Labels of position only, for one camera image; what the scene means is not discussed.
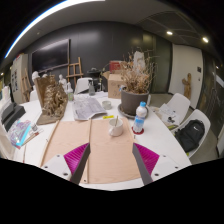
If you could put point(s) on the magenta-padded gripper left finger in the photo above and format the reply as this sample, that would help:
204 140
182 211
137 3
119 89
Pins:
56 165

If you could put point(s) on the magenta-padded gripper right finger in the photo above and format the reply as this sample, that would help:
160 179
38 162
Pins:
165 165

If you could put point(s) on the blue-capped clear water bottle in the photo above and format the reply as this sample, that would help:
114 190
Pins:
140 118

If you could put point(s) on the black backpack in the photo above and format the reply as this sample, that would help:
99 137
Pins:
190 135

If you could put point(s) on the colourful plastic pack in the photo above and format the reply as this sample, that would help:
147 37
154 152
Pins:
20 133

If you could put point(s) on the light plywood board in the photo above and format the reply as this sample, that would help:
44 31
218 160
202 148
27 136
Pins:
106 153

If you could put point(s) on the stack of papers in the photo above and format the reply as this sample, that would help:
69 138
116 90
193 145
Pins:
168 113

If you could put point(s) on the white shell chair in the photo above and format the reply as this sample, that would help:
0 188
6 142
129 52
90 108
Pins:
200 116
178 103

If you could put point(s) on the white ceramic mug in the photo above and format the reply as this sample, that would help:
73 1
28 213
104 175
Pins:
116 129

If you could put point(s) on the grey plant saucer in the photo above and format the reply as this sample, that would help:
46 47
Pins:
125 114

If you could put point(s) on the printed paper sheets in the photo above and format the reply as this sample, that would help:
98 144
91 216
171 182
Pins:
88 108

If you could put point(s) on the brown carved relief sculpture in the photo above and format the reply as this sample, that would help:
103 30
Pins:
53 100

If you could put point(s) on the black case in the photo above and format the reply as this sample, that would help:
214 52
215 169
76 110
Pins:
11 115

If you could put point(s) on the yellow tag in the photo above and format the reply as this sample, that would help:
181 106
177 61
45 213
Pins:
108 117

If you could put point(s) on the grey pot with dried plant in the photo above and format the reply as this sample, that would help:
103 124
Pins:
133 101

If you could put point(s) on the small pale green bottle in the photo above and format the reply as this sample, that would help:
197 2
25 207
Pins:
70 94

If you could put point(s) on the wooden human figure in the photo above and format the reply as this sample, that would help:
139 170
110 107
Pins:
187 85

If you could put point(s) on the small white plaster figurine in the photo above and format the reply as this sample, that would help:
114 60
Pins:
62 81

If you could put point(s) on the white plaster bust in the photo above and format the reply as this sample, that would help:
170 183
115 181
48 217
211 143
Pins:
35 75

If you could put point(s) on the wooden easel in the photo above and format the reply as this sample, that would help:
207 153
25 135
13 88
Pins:
75 71

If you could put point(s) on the brown cardboard box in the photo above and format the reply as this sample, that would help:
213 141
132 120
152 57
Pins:
113 85

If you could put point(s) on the round ceiling spotlight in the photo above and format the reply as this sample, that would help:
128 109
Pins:
169 33
205 39

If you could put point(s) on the long ceiling light strip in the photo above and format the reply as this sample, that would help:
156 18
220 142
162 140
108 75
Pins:
40 18

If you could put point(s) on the black wall screen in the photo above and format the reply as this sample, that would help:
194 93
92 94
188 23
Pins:
50 55

